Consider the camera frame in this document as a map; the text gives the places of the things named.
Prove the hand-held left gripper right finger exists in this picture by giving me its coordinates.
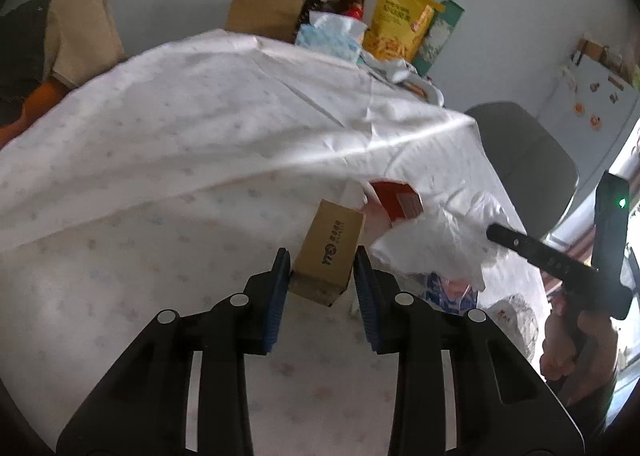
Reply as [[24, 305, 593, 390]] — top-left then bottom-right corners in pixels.
[[352, 246, 586, 456]]

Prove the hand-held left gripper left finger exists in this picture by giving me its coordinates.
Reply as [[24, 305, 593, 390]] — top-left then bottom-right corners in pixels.
[[56, 247, 292, 456]]

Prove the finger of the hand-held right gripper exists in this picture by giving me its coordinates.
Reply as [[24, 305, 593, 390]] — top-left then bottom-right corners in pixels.
[[486, 222, 598, 287]]

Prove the small brown cardboard box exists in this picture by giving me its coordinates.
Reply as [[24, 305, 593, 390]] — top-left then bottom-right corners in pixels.
[[287, 199, 367, 308]]

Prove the blue pink printed packet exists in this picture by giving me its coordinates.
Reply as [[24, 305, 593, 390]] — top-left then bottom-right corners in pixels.
[[425, 271, 478, 312]]

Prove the white plastic bag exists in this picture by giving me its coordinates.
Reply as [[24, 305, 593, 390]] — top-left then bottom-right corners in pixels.
[[372, 208, 506, 292]]

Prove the torn red white carton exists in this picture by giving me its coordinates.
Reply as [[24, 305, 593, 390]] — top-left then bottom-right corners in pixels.
[[362, 179, 423, 232]]

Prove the person's right hand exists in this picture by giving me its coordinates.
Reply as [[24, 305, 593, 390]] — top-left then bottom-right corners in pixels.
[[539, 292, 621, 407]]

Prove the crumpled white wrapper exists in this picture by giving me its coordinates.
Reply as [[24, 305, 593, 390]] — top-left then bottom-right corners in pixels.
[[482, 293, 543, 362]]

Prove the grey upholstered chair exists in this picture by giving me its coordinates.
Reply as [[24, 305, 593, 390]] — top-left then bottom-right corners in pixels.
[[464, 102, 581, 239]]

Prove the pale blue refrigerator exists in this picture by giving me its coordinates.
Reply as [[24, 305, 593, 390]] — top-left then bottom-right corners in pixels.
[[537, 53, 640, 177]]

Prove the white floral tablecloth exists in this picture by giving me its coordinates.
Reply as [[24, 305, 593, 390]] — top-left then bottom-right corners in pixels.
[[0, 28, 551, 456]]

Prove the white wrapper with red print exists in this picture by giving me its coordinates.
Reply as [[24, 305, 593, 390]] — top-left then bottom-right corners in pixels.
[[367, 53, 446, 107]]

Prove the green white tall box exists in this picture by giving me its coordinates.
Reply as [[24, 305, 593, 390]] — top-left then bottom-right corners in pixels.
[[412, 0, 466, 77]]

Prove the yellow snack bag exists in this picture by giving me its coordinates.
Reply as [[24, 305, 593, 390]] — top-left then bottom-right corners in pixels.
[[362, 0, 446, 62]]

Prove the blue tissue pack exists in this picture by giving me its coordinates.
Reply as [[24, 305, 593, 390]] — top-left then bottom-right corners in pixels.
[[295, 11, 368, 62]]

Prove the large open cardboard box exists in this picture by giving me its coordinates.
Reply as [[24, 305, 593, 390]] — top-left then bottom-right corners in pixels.
[[225, 0, 316, 44]]

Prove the orange cloth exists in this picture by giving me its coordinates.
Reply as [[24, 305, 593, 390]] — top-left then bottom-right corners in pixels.
[[0, 81, 68, 149]]

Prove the beige cloth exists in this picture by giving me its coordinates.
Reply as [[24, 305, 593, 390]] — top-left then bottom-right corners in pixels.
[[47, 0, 126, 87]]

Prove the dark clothing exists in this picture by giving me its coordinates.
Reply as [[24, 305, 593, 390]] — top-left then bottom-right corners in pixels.
[[0, 0, 66, 102]]

